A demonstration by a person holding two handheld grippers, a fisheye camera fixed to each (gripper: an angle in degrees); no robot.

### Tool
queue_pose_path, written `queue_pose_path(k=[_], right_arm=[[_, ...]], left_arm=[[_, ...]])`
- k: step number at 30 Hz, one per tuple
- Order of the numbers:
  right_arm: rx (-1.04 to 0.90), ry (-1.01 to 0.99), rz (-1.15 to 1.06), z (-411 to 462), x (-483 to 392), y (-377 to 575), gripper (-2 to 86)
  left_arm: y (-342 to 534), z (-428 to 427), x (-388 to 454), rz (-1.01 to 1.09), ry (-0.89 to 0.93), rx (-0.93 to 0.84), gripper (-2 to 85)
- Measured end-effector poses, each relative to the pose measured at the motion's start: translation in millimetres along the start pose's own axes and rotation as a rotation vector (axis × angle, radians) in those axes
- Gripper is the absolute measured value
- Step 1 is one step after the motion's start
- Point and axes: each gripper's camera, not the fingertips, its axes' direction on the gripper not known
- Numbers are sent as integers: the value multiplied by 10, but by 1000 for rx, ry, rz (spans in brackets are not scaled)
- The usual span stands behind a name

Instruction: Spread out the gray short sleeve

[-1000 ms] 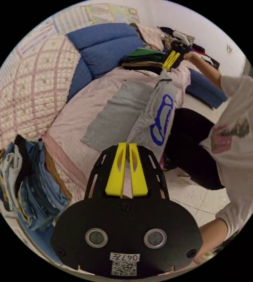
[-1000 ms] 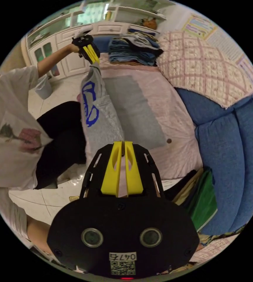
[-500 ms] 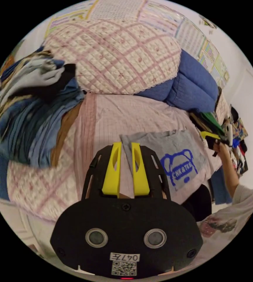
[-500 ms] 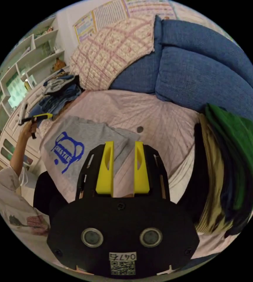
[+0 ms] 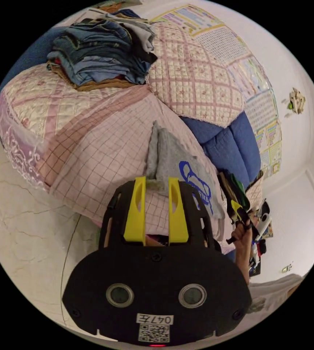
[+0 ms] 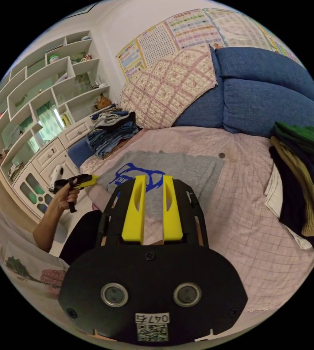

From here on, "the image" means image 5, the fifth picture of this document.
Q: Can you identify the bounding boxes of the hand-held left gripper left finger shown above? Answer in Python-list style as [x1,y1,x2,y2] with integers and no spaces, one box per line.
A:
[123,176,147,243]

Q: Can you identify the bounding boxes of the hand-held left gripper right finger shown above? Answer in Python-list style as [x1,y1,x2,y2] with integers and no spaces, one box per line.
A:
[168,177,189,244]

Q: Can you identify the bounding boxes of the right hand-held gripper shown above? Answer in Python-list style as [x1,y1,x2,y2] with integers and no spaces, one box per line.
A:
[226,200,257,244]

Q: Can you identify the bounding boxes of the gray short sleeve blue print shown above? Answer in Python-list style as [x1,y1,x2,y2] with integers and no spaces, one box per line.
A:
[145,120,226,220]

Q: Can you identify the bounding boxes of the person's right forearm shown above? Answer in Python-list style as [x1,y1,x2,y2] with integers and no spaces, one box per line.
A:
[234,245,252,285]

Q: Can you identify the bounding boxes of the person's right hand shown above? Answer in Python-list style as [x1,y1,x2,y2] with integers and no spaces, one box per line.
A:
[231,225,253,249]

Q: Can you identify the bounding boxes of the pile of clothes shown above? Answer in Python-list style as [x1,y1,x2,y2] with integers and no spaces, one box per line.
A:
[217,169,264,215]
[46,9,159,92]

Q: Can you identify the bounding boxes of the blue quilt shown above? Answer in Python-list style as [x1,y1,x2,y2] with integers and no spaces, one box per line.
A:
[179,110,262,190]

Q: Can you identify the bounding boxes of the bed with pink grid sheet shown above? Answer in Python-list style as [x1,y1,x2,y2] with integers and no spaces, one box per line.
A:
[36,83,238,248]

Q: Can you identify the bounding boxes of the pink checked quilted pillow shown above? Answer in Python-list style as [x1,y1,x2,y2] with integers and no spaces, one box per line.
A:
[145,21,247,128]

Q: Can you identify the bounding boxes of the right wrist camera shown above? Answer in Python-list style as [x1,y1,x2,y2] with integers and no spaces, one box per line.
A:
[256,202,272,237]

